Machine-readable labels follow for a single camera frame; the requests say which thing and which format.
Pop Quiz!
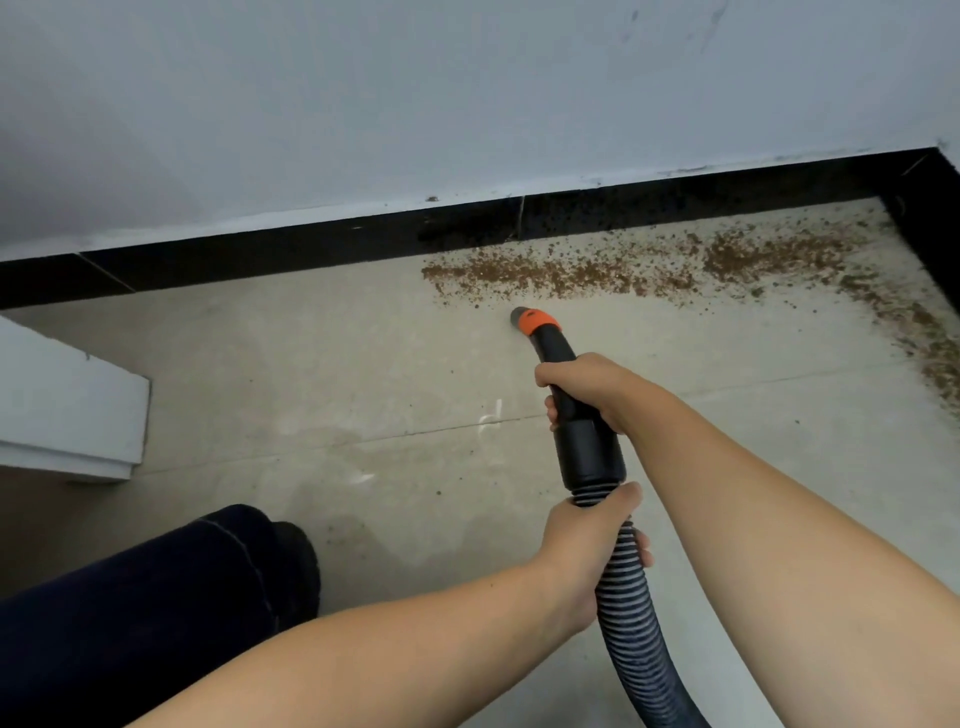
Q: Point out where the person's right hand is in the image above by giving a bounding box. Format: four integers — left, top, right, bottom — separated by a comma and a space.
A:
533, 352, 676, 438

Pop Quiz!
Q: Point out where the person's left hand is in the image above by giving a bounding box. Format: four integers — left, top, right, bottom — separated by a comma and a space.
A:
533, 481, 655, 637

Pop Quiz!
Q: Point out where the black ribbed vacuum hose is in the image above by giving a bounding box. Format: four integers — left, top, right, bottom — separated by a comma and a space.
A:
509, 305, 710, 728

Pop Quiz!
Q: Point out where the brown dirt debris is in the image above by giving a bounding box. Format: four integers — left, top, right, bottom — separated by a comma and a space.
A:
419, 206, 960, 418

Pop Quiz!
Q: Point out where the person's right forearm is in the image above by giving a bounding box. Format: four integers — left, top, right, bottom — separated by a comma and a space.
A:
622, 393, 960, 728

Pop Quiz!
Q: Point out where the person's left forearm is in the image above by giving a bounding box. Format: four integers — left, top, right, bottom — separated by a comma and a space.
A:
123, 554, 586, 728

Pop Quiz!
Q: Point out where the person's dark left trouser leg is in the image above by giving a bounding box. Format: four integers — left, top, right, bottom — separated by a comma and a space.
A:
0, 503, 283, 728

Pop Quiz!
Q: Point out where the black skirting board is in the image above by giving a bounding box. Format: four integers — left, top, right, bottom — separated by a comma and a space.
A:
0, 146, 960, 313

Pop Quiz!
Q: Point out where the white bed frame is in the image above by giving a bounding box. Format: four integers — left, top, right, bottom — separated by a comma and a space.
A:
0, 314, 153, 483

